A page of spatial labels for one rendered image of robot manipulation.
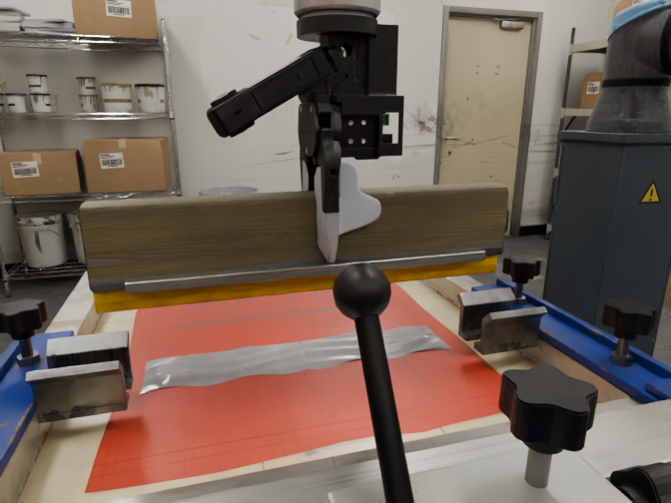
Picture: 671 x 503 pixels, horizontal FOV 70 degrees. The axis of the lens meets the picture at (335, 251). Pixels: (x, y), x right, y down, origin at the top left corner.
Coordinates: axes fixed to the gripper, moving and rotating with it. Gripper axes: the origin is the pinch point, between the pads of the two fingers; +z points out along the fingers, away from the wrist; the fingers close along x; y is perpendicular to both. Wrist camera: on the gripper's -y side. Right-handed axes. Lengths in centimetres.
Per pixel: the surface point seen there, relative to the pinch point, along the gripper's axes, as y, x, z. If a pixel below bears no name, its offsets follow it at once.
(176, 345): -15.1, 13.7, 15.6
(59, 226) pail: -110, 334, 65
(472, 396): 14.6, -6.5, 15.8
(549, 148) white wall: 332, 367, 23
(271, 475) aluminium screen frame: -7.5, -15.8, 12.1
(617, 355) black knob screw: 27.0, -11.4, 10.4
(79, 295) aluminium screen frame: -28.0, 25.9, 12.1
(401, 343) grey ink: 11.8, 5.1, 15.1
